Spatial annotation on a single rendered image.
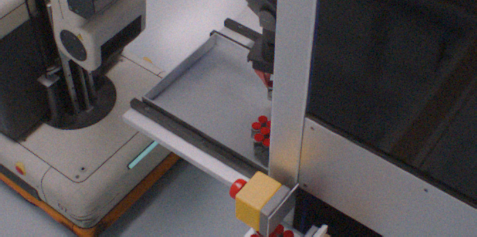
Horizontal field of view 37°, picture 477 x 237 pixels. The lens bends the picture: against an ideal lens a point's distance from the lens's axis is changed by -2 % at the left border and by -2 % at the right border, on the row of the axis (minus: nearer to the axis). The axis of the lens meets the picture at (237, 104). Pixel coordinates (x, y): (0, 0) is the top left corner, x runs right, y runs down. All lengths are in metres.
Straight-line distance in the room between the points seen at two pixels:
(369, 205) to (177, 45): 1.95
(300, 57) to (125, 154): 1.32
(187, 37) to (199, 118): 1.52
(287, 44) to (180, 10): 2.17
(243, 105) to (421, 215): 0.59
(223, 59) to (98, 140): 0.77
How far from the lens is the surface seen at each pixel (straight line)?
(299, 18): 1.02
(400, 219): 1.20
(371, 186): 1.18
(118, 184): 2.31
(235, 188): 1.30
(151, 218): 2.49
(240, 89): 1.63
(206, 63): 1.70
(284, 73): 1.11
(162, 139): 1.55
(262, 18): 1.37
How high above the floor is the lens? 2.06
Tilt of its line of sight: 48 degrees down
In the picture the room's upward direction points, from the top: straight up
